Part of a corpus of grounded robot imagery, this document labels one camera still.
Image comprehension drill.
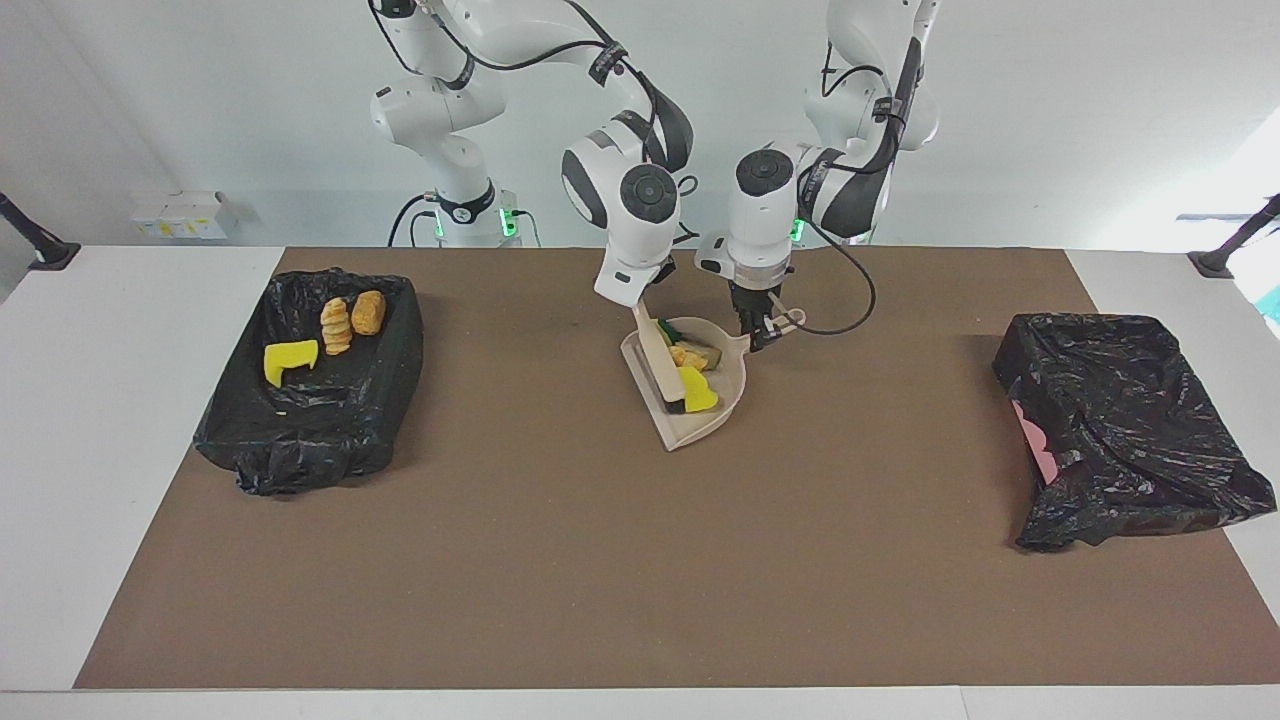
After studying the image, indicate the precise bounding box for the notched yellow sponge piece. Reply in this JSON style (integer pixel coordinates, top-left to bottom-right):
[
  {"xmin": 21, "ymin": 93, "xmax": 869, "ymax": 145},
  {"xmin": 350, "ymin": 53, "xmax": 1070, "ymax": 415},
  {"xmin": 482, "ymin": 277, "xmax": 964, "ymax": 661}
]
[{"xmin": 263, "ymin": 339, "xmax": 321, "ymax": 389}]

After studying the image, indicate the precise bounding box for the black clamp stand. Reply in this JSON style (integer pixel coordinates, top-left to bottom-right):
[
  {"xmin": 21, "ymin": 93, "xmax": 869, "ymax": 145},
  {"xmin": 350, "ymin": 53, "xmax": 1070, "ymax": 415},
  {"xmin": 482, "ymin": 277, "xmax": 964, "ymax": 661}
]
[
  {"xmin": 0, "ymin": 192, "xmax": 81, "ymax": 273},
  {"xmin": 1188, "ymin": 195, "xmax": 1280, "ymax": 279}
]

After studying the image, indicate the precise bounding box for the brown table mat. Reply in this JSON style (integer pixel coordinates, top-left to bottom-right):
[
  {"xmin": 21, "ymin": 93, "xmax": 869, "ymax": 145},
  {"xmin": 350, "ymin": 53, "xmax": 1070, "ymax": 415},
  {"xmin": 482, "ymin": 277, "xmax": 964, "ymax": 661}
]
[{"xmin": 73, "ymin": 247, "xmax": 1280, "ymax": 691}]

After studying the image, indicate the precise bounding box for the wedge yellow sponge piece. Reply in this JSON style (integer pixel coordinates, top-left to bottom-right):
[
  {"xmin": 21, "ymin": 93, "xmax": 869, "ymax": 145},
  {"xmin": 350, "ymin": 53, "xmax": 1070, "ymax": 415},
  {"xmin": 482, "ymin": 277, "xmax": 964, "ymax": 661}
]
[{"xmin": 678, "ymin": 365, "xmax": 719, "ymax": 414}]

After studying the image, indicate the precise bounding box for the white cardboard box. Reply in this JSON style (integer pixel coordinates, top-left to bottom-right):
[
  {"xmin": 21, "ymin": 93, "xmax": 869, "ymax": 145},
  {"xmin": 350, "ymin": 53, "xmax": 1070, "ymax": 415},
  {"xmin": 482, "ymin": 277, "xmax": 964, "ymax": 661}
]
[{"xmin": 132, "ymin": 190, "xmax": 229, "ymax": 241}]

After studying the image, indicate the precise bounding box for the striped croissant toy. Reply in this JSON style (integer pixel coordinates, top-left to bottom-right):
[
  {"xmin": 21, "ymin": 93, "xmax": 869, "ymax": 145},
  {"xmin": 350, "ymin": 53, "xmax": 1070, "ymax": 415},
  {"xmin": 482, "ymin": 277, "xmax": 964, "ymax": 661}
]
[{"xmin": 320, "ymin": 297, "xmax": 354, "ymax": 357}]

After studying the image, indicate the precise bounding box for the beige plastic dustpan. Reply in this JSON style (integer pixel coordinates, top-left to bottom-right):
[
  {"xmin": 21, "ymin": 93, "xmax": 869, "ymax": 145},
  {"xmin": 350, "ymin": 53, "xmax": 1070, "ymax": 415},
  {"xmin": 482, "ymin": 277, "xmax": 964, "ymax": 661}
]
[{"xmin": 620, "ymin": 308, "xmax": 806, "ymax": 453}]

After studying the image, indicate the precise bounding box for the beige hand brush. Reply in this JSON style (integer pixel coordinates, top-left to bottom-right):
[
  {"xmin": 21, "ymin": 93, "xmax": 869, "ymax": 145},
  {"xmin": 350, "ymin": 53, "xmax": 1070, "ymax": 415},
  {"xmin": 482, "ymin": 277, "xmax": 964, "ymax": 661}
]
[{"xmin": 630, "ymin": 300, "xmax": 693, "ymax": 417}]

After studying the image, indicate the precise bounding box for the left black trash bag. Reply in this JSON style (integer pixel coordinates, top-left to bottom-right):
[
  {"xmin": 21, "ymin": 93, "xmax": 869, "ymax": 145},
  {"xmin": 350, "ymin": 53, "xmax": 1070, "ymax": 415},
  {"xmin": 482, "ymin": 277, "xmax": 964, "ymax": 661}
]
[{"xmin": 992, "ymin": 312, "xmax": 1279, "ymax": 553}]

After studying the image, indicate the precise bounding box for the black bagged bin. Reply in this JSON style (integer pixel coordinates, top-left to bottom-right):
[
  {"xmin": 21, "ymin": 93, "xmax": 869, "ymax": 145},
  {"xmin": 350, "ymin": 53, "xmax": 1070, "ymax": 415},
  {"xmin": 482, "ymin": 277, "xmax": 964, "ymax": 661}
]
[{"xmin": 193, "ymin": 267, "xmax": 425, "ymax": 497}]

